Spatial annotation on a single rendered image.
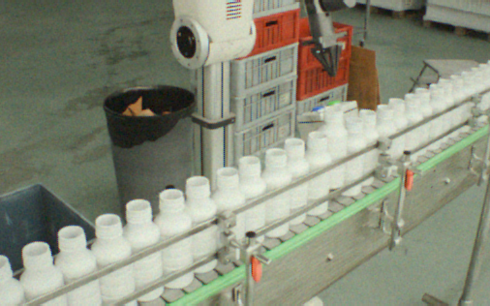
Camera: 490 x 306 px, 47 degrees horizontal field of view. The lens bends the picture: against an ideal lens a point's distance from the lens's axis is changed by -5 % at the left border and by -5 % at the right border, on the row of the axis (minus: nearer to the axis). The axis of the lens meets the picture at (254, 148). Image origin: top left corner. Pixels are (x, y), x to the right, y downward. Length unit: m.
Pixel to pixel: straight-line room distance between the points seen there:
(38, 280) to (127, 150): 2.00
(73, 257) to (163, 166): 1.98
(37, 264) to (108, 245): 0.11
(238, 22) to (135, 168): 1.28
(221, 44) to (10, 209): 0.73
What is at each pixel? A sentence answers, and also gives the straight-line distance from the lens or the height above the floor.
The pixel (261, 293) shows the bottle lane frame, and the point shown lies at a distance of 1.12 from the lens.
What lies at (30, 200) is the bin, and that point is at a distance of 1.49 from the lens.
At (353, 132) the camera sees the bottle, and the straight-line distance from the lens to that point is 1.22.
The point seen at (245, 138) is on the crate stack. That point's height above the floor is 0.15.
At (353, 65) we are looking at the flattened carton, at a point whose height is 0.35.
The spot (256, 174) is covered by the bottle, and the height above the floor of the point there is 1.15.
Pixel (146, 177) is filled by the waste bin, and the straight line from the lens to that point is 2.83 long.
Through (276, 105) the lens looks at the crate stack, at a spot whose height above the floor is 0.29.
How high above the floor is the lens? 1.61
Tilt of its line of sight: 25 degrees down
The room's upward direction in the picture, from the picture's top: 1 degrees clockwise
